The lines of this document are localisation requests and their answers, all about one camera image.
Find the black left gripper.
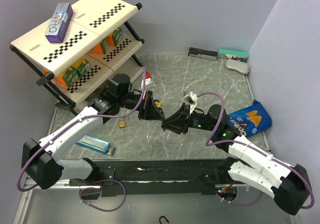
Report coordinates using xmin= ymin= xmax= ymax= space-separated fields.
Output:
xmin=118 ymin=89 xmax=165 ymax=121

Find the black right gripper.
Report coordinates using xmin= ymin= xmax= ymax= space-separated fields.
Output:
xmin=161 ymin=102 xmax=217 ymax=135

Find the yellow padlock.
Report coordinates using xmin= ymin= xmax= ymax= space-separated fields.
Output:
xmin=154 ymin=99 xmax=162 ymax=110

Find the brass padlock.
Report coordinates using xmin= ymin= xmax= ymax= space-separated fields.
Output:
xmin=118 ymin=116 xmax=130 ymax=131

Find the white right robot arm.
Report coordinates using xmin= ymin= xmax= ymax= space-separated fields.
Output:
xmin=161 ymin=103 xmax=315 ymax=215

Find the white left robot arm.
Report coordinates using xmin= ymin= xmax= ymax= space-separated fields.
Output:
xmin=21 ymin=73 xmax=165 ymax=190

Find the brown foil pouch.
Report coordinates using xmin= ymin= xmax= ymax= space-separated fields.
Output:
xmin=85 ymin=79 xmax=110 ymax=102

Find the blue toothpaste box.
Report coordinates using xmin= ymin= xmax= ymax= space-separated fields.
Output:
xmin=76 ymin=135 xmax=115 ymax=156

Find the black rectangular box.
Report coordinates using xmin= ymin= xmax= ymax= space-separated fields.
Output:
xmin=188 ymin=47 xmax=218 ymax=61

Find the blue Doritos chip bag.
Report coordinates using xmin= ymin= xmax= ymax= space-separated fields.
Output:
xmin=228 ymin=99 xmax=272 ymax=138

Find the grey oval case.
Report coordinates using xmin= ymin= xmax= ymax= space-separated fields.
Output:
xmin=225 ymin=59 xmax=251 ymax=75

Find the teal white box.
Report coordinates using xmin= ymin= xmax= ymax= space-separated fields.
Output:
xmin=217 ymin=48 xmax=249 ymax=62

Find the white checkered shelf rack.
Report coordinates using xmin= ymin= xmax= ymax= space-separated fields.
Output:
xmin=10 ymin=0 xmax=144 ymax=114

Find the black hook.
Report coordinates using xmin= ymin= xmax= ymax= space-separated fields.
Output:
xmin=158 ymin=215 xmax=170 ymax=224

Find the purple silver box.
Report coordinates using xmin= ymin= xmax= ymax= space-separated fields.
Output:
xmin=45 ymin=3 xmax=73 ymax=44

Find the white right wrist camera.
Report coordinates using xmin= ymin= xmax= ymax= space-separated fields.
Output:
xmin=183 ymin=91 xmax=199 ymax=114

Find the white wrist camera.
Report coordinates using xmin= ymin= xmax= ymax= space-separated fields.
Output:
xmin=183 ymin=91 xmax=199 ymax=114
xmin=141 ymin=71 xmax=156 ymax=92

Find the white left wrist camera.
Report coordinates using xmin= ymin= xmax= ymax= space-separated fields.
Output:
xmin=141 ymin=71 xmax=156 ymax=92

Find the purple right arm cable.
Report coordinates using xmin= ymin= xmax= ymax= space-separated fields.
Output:
xmin=194 ymin=91 xmax=315 ymax=209

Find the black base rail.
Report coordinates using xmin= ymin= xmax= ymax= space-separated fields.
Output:
xmin=69 ymin=157 xmax=237 ymax=197

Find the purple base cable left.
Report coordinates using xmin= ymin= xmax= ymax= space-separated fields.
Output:
xmin=78 ymin=178 xmax=127 ymax=213

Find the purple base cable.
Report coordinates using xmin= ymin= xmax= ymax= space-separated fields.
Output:
xmin=219 ymin=192 xmax=264 ymax=208
xmin=78 ymin=178 xmax=127 ymax=213

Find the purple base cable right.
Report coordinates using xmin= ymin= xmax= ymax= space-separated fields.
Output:
xmin=219 ymin=192 xmax=264 ymax=208

